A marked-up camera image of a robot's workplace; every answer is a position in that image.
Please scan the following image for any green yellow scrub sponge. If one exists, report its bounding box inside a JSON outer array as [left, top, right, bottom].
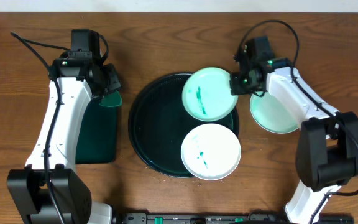
[[99, 90, 122, 108]]

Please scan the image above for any mint green plate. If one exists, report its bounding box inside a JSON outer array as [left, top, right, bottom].
[[181, 67, 238, 122], [250, 93, 298, 134]]

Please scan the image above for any white plate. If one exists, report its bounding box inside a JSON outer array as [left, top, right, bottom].
[[181, 123, 241, 180]]

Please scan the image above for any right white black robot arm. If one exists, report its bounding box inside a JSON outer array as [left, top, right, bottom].
[[230, 55, 358, 223]]

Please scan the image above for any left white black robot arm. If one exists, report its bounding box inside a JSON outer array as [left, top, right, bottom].
[[7, 59, 122, 223]]

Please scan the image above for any black rectangular water tray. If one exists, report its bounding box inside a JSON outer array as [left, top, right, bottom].
[[76, 101, 117, 164]]

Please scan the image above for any round black serving tray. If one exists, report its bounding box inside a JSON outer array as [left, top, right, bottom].
[[127, 72, 240, 179]]

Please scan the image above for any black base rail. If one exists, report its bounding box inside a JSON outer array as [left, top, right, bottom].
[[116, 212, 356, 224]]

